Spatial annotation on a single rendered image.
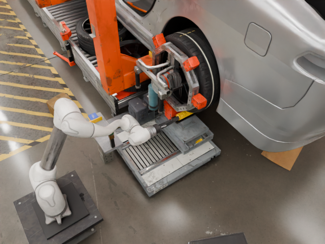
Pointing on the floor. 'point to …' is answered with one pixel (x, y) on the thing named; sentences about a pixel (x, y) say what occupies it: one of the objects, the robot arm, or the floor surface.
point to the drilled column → (105, 156)
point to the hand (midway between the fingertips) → (175, 119)
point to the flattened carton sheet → (283, 157)
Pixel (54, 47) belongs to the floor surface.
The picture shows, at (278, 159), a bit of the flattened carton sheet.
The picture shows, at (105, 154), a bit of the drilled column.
